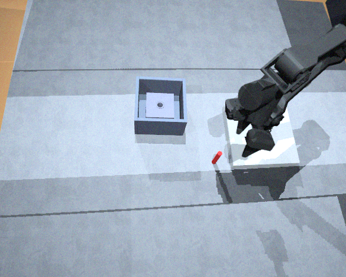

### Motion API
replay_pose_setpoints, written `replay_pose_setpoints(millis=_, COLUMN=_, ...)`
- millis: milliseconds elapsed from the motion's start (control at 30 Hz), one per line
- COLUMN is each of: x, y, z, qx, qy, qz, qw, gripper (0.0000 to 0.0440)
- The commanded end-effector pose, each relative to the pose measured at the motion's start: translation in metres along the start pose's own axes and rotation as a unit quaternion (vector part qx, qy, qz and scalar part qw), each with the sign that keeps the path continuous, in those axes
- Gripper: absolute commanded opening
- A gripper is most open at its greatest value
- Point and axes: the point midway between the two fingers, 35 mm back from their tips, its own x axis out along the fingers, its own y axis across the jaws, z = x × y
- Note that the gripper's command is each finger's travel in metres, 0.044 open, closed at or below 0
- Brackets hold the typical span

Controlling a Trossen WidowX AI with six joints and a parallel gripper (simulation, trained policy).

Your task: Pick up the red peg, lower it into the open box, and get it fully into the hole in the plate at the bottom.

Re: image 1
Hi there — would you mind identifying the red peg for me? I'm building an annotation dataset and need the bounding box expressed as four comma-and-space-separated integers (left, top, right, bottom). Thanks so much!
212, 151, 222, 164

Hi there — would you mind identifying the pale blue square plate with hole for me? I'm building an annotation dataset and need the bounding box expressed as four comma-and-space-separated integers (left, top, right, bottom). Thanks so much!
146, 92, 174, 119

